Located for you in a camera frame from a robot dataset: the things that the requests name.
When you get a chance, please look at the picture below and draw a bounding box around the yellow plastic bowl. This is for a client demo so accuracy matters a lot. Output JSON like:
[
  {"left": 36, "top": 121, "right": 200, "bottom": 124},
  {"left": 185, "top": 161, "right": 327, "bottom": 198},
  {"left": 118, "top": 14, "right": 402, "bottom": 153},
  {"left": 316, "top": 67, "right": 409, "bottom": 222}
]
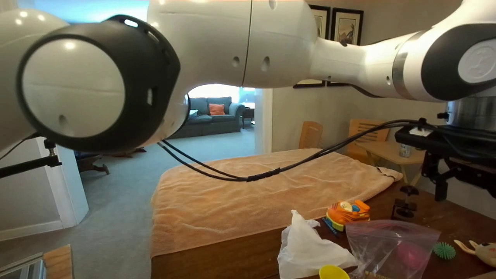
[{"left": 318, "top": 263, "right": 352, "bottom": 279}]

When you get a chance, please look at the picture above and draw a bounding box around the black clamp object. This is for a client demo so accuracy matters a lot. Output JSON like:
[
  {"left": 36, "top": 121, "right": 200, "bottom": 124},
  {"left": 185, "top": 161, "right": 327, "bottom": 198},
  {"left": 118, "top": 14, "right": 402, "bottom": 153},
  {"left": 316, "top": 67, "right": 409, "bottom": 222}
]
[{"left": 391, "top": 184, "right": 420, "bottom": 222}]

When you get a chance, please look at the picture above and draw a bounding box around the tall black framed print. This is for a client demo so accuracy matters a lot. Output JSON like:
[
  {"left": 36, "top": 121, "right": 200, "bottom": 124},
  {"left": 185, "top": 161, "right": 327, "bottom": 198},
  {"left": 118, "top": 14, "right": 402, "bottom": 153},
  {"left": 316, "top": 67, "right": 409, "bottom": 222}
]
[
  {"left": 291, "top": 3, "right": 332, "bottom": 90},
  {"left": 326, "top": 6, "right": 366, "bottom": 88}
]

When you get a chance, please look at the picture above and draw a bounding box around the clear plastic zip bag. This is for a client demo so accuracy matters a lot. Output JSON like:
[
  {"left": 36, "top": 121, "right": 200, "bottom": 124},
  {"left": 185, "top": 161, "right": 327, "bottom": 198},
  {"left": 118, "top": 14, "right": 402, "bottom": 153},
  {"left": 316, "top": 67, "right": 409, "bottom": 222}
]
[{"left": 344, "top": 218, "right": 443, "bottom": 279}]

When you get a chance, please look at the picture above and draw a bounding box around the tan terry towel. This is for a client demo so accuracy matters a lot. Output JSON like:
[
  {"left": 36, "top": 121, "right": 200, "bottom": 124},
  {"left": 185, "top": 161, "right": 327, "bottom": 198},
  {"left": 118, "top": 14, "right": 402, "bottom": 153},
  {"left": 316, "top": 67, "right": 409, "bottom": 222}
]
[{"left": 149, "top": 147, "right": 405, "bottom": 259}]

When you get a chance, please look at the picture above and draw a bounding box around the crumpled white tissue paper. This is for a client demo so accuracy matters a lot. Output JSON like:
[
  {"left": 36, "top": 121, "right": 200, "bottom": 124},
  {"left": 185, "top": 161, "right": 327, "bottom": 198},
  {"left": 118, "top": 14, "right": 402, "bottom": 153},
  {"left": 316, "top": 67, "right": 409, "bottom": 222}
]
[{"left": 276, "top": 209, "right": 358, "bottom": 279}]

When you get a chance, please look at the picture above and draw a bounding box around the grey sofa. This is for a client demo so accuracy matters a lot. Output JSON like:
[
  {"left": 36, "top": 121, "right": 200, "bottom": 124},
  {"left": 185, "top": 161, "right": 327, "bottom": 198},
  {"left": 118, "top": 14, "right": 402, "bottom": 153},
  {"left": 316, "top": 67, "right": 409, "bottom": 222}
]
[{"left": 169, "top": 94, "right": 248, "bottom": 141}]

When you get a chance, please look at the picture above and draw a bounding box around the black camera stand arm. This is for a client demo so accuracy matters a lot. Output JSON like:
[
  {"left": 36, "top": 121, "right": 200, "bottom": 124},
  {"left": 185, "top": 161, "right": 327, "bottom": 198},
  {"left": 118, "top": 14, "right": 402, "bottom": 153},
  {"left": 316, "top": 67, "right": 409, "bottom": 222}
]
[{"left": 0, "top": 136, "right": 64, "bottom": 180}]

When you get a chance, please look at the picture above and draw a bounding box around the plain wooden chair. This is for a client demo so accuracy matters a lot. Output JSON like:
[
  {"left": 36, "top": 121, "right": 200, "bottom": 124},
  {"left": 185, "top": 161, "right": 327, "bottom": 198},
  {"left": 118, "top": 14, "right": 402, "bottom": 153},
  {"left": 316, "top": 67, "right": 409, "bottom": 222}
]
[{"left": 298, "top": 119, "right": 326, "bottom": 152}]

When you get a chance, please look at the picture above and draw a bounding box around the green ridged round disc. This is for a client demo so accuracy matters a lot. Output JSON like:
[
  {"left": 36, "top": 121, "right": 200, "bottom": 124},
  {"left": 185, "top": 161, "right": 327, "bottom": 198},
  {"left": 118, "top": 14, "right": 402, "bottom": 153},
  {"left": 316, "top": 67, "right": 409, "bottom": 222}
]
[{"left": 433, "top": 242, "right": 459, "bottom": 262}]

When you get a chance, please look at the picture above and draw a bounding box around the magenta purple plastic bowl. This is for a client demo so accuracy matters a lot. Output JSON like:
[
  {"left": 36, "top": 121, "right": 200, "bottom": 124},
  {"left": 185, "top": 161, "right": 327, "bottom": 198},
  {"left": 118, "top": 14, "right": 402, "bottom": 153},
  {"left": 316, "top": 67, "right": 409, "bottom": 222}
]
[{"left": 397, "top": 242, "right": 428, "bottom": 271}]

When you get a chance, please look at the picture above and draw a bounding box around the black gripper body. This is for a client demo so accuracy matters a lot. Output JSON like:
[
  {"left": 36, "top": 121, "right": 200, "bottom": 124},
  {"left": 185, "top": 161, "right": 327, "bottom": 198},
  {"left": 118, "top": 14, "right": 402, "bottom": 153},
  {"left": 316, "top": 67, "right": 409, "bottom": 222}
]
[{"left": 448, "top": 129, "right": 496, "bottom": 172}]

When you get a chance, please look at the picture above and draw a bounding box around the slatted wooden chair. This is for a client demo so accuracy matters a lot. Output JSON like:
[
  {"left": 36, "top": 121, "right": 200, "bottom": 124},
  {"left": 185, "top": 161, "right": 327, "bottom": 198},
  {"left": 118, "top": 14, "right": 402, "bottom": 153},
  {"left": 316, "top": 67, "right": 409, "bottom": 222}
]
[{"left": 346, "top": 118, "right": 394, "bottom": 163}]

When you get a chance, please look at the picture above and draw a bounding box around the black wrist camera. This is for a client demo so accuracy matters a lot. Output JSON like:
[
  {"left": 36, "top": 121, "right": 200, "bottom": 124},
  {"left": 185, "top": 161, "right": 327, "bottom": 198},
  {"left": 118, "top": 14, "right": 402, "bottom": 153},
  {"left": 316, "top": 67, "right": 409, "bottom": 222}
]
[{"left": 394, "top": 121, "right": 453, "bottom": 153}]

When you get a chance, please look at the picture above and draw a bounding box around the wooden folding side table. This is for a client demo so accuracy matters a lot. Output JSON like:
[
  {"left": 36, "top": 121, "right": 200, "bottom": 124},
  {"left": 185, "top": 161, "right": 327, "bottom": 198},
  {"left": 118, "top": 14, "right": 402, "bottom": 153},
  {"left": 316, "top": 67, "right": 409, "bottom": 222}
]
[{"left": 357, "top": 139, "right": 431, "bottom": 189}]

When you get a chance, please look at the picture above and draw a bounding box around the orange cushion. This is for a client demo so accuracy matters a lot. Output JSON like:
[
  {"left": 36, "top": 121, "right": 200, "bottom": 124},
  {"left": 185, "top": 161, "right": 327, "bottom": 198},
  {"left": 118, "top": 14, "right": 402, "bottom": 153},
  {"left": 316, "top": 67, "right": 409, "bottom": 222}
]
[{"left": 208, "top": 102, "right": 228, "bottom": 118}]

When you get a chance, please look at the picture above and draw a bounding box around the green white box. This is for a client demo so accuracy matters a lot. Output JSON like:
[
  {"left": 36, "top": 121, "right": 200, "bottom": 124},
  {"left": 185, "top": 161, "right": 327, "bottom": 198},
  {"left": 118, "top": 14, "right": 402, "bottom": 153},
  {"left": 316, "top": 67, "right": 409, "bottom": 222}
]
[{"left": 0, "top": 253, "right": 47, "bottom": 279}]

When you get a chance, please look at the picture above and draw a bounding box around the orange tiger toy car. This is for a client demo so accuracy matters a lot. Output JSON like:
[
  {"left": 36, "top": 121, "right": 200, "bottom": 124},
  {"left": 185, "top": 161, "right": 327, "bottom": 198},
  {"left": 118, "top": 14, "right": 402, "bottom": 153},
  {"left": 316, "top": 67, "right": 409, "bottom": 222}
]
[{"left": 324, "top": 198, "right": 372, "bottom": 235}]

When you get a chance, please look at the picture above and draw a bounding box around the blue cushioned footstool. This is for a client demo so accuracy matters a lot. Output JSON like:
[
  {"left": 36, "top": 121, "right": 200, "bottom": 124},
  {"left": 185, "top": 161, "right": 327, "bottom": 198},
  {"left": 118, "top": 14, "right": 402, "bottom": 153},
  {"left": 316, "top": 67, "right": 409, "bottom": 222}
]
[{"left": 74, "top": 149, "right": 112, "bottom": 177}]

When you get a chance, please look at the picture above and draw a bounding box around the light brown side stand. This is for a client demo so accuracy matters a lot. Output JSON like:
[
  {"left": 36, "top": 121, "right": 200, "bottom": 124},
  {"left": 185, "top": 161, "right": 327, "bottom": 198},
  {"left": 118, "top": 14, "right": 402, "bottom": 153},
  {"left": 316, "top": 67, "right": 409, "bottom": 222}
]
[{"left": 42, "top": 243, "right": 74, "bottom": 279}]

